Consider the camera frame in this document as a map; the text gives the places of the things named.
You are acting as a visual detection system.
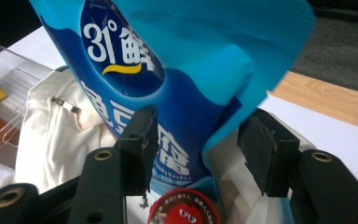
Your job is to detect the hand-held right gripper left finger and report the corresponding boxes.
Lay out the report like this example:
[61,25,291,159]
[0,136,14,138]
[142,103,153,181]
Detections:
[115,105,159,198]

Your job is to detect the white tote bag coloured spots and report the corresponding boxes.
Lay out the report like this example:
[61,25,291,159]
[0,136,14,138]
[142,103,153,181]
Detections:
[13,64,318,224]

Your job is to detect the red lidded candy jar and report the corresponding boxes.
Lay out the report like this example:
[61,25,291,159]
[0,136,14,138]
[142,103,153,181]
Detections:
[146,188,222,224]

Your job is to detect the clear plastic bin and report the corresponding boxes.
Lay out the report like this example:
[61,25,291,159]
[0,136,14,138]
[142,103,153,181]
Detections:
[0,38,56,172]

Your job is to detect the blue snack bag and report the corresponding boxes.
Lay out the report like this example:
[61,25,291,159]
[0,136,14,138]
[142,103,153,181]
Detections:
[29,0,317,203]

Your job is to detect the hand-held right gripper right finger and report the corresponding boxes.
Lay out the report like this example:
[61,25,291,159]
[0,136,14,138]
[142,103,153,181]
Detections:
[236,107,301,199]

